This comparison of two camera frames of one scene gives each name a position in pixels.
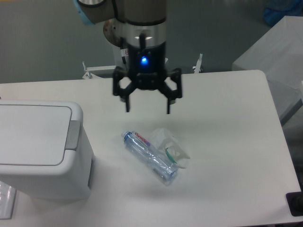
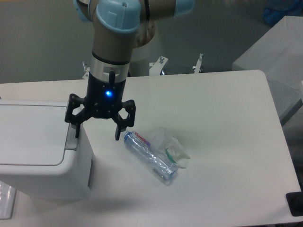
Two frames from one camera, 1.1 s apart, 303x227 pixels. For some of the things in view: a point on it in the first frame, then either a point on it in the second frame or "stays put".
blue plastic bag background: (276, 10) stays put
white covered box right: (279, 54) stays put
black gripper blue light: (147, 66) -> (103, 99)
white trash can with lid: (44, 153) stays put
